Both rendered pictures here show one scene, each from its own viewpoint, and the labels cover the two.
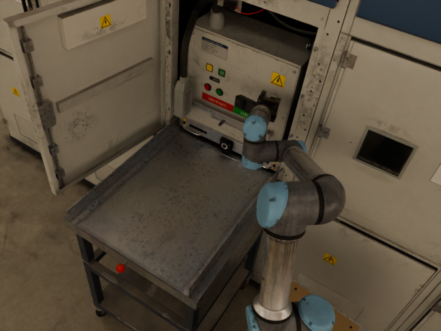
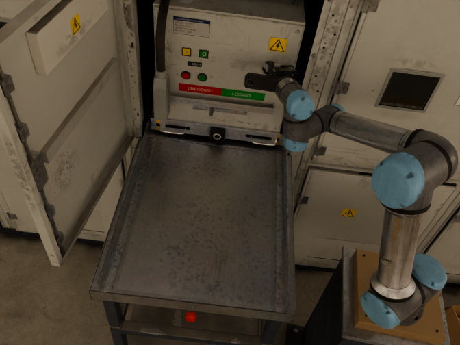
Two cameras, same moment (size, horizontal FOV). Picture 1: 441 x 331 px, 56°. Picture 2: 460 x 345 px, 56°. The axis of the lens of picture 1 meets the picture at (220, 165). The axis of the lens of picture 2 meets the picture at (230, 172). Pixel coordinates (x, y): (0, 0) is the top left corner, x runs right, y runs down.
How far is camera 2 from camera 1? 0.59 m
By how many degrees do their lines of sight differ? 19
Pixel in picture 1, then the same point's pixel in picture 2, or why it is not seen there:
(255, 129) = (306, 105)
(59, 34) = (30, 57)
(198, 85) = (172, 76)
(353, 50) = not seen: outside the picture
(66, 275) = not seen: outside the picture
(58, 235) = (22, 310)
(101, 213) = (131, 265)
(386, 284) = not seen: hidden behind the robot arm
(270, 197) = (405, 174)
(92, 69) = (66, 92)
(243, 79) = (233, 54)
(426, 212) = (449, 135)
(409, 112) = (436, 42)
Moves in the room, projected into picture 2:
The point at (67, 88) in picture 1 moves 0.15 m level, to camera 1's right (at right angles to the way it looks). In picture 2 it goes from (47, 127) to (106, 118)
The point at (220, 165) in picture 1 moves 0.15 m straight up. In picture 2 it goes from (221, 159) to (224, 130)
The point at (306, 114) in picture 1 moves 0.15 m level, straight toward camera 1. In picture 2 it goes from (318, 74) to (332, 102)
